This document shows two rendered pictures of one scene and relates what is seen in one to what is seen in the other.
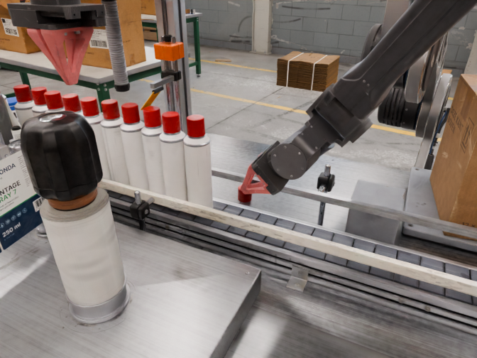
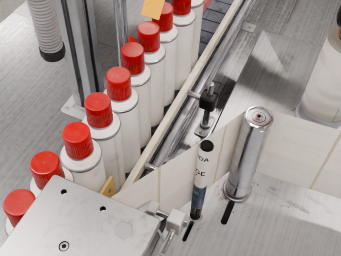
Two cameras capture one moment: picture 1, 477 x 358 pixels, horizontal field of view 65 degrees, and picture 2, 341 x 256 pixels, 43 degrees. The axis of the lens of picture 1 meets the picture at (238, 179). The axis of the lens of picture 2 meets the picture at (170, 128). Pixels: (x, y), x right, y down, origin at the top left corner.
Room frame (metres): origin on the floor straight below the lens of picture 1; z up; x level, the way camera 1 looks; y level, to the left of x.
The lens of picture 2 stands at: (0.71, 0.72, 1.48)
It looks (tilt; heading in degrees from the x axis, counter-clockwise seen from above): 52 degrees down; 267
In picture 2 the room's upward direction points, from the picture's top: 3 degrees clockwise
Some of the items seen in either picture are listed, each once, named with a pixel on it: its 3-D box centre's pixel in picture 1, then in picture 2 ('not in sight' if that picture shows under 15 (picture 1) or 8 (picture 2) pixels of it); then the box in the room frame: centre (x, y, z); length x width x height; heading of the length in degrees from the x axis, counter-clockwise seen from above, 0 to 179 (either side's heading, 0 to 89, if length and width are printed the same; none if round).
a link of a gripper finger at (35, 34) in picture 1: (72, 49); not in sight; (0.50, 0.22, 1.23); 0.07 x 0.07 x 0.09; 65
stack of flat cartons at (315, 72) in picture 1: (308, 70); not in sight; (4.71, -0.87, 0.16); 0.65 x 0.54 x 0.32; 62
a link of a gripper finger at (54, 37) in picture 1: (58, 47); not in sight; (0.51, 0.24, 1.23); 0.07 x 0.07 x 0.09; 65
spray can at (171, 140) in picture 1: (174, 162); (178, 41); (0.67, 0.13, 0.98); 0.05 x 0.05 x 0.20
